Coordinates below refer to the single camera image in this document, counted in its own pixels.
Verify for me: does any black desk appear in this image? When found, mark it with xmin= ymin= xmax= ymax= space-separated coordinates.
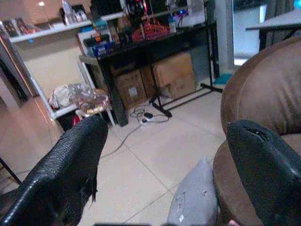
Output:
xmin=97 ymin=20 xmax=223 ymax=127

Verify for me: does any grey pillow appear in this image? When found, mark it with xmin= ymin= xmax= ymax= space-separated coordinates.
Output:
xmin=166 ymin=156 xmax=220 ymax=226

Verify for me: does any grey floor cable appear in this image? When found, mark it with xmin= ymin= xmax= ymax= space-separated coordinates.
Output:
xmin=99 ymin=105 xmax=170 ymax=159

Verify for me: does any white plastic bag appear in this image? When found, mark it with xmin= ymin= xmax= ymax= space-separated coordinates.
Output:
xmin=48 ymin=84 xmax=76 ymax=111

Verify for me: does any large white table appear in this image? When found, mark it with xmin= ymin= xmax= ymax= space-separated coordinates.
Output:
xmin=245 ymin=10 xmax=301 ymax=51

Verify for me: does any cardboard box white label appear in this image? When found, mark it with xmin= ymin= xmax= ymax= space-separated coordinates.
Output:
xmin=114 ymin=69 xmax=148 ymax=110

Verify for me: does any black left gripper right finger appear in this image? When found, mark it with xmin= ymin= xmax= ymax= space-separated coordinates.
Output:
xmin=226 ymin=119 xmax=301 ymax=226

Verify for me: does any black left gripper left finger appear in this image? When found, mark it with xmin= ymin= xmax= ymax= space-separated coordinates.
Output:
xmin=0 ymin=115 xmax=109 ymax=226

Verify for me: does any white shelf unit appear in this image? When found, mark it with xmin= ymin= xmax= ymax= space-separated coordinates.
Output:
xmin=8 ymin=11 xmax=126 ymax=126

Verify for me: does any white printer box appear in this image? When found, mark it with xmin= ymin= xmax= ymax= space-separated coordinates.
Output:
xmin=76 ymin=30 xmax=116 ymax=57

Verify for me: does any clear plastic snack bag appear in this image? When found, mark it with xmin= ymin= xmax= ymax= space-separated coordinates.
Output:
xmin=68 ymin=83 xmax=111 ymax=118

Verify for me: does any large tan cardboard box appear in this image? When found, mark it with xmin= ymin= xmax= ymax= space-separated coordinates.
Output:
xmin=151 ymin=52 xmax=198 ymax=100

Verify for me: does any teal floor mat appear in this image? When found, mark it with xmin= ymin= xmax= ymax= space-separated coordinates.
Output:
xmin=214 ymin=72 xmax=234 ymax=86

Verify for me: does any brown fabric sofa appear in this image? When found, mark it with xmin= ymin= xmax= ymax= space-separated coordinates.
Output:
xmin=212 ymin=36 xmax=301 ymax=226

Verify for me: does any brown wooden cabinet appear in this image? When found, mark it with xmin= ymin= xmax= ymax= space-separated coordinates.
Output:
xmin=0 ymin=32 xmax=64 ymax=186

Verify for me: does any white plastic stool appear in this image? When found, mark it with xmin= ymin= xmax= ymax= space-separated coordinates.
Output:
xmin=75 ymin=106 xmax=117 ymax=127

